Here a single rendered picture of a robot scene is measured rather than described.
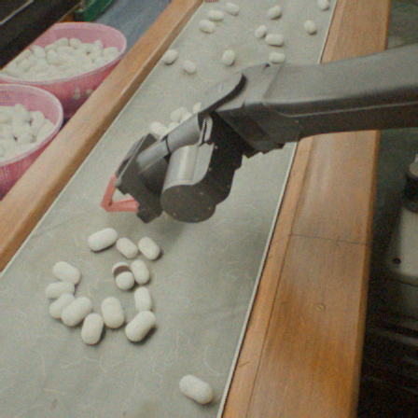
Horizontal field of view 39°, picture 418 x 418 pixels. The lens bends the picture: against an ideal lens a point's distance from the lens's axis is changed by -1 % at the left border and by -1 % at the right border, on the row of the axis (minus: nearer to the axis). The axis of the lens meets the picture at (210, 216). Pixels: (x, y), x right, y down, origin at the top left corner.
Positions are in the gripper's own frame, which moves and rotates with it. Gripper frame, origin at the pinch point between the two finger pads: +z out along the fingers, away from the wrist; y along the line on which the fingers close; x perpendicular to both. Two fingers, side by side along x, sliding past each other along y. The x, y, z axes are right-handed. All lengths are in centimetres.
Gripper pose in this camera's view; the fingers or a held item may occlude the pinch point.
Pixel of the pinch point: (107, 204)
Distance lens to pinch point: 77.4
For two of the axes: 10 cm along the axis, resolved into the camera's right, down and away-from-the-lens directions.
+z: -7.0, 4.0, 5.8
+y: -2.5, 6.3, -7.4
